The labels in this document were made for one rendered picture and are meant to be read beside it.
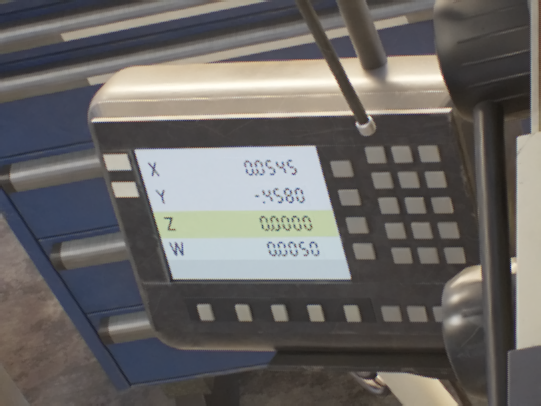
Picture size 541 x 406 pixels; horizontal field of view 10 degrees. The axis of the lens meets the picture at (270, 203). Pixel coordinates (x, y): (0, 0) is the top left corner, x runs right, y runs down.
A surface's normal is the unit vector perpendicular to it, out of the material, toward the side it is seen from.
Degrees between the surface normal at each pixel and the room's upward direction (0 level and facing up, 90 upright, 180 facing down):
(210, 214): 71
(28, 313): 0
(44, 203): 90
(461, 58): 49
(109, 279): 90
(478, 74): 64
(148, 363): 90
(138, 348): 90
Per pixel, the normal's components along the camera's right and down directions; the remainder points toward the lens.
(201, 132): -0.40, 0.51
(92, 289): -0.11, 0.75
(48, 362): -0.36, -0.65
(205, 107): -0.43, -0.43
